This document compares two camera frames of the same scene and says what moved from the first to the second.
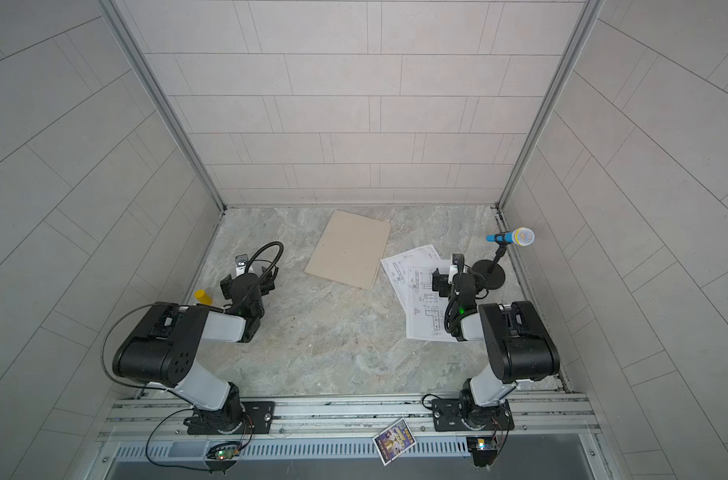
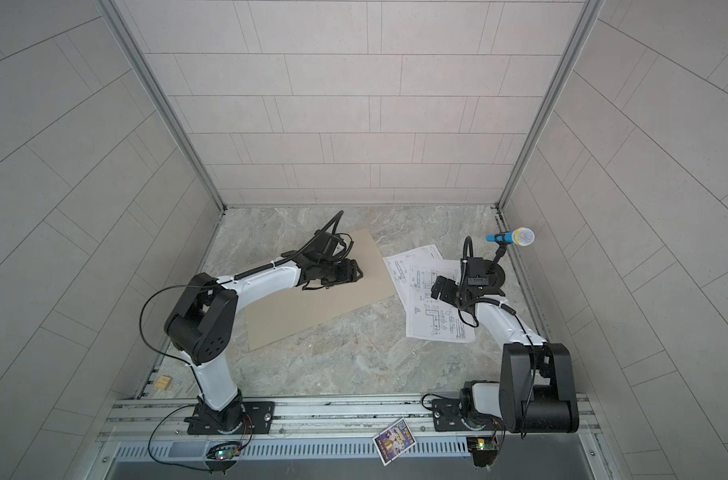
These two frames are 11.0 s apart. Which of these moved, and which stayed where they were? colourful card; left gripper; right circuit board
Moved: left gripper
Stayed: colourful card; right circuit board
